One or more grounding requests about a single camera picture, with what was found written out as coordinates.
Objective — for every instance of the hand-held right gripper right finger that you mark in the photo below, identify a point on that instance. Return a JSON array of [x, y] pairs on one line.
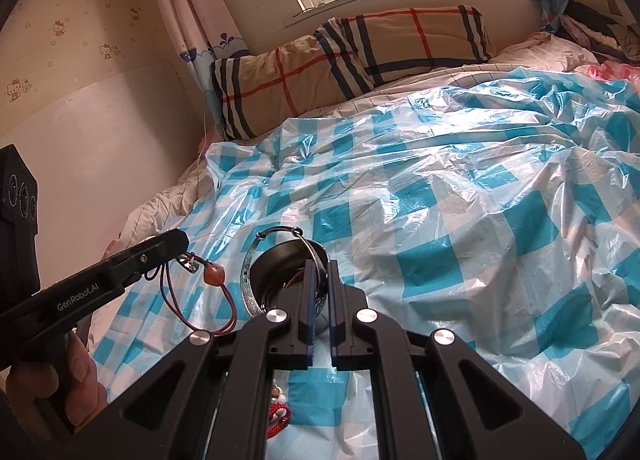
[[334, 310]]

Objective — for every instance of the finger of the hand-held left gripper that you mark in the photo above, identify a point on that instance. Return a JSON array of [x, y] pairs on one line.
[[147, 276], [160, 245]]

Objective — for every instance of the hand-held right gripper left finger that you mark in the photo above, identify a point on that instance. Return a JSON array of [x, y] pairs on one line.
[[308, 310]]

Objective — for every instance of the round metal tin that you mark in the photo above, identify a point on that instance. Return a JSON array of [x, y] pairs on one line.
[[275, 260]]

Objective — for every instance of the silver bangle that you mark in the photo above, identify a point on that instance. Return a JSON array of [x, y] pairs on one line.
[[246, 280]]

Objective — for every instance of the person's left hand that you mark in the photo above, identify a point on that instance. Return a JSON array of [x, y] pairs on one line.
[[80, 380]]

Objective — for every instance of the blue checkered plastic sheet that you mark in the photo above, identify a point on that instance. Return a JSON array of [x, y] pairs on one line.
[[450, 200]]

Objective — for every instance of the beige plaid pillow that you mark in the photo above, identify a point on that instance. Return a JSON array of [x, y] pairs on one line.
[[425, 40], [280, 85]]

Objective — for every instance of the pink printed curtain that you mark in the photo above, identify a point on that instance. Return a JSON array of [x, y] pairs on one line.
[[195, 15]]

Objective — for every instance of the pile of clothes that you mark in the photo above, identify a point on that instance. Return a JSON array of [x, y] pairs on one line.
[[600, 38]]

